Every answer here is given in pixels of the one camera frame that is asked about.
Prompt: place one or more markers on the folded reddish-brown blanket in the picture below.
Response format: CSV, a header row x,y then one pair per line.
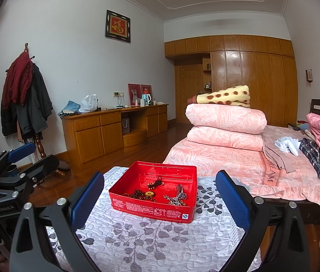
x,y
192,100

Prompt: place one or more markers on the wall socket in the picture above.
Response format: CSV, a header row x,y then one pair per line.
x,y
118,93

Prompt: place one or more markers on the dark coats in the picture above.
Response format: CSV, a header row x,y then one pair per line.
x,y
32,110

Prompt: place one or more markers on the wooden door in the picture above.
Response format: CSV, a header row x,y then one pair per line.
x,y
189,96

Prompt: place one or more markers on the white leaf-patterned tablecloth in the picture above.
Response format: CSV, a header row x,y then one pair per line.
x,y
137,232

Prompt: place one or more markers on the yellow round pendant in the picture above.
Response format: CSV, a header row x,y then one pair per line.
x,y
149,194

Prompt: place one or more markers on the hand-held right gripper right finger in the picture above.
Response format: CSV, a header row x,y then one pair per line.
x,y
233,201

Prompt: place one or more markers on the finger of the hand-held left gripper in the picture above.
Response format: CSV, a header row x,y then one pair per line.
x,y
43,165
21,151

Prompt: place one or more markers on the framed red calligraphy picture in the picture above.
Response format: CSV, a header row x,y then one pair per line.
x,y
117,26

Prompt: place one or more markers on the wooden coat rack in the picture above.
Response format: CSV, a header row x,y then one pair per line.
x,y
39,147

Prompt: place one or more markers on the yellow brown-spotted blanket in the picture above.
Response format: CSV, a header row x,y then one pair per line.
x,y
228,96

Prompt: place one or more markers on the white cloth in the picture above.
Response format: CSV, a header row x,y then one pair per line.
x,y
286,144

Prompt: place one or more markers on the grey gift bag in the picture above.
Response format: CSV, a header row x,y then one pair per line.
x,y
126,126

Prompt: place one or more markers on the pink bedspread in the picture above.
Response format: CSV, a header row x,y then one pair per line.
x,y
233,161

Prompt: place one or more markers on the blue cloth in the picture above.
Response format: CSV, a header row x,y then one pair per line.
x,y
70,107

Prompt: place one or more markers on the teal electric kettle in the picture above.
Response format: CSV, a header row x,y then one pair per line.
x,y
146,99

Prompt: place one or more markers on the red tin box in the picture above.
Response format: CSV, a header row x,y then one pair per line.
x,y
148,172

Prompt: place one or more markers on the wooden sideboard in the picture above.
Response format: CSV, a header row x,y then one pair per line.
x,y
89,136

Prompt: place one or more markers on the white plastic bag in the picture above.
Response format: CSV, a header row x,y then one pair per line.
x,y
88,104

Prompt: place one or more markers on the dark red scarf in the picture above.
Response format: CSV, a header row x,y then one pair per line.
x,y
18,79

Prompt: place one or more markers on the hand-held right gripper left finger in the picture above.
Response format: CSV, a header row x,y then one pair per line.
x,y
87,201

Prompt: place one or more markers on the folded pink quilt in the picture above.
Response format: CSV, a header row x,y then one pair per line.
x,y
225,117
222,138

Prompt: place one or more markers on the taupe cloth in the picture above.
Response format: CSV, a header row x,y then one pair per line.
x,y
276,158

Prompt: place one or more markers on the small wall-mounted device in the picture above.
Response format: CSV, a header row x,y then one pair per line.
x,y
308,76

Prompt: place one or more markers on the red picture frame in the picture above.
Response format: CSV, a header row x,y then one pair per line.
x,y
133,93
146,88

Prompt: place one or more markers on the wooden wardrobe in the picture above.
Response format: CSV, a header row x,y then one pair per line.
x,y
247,76

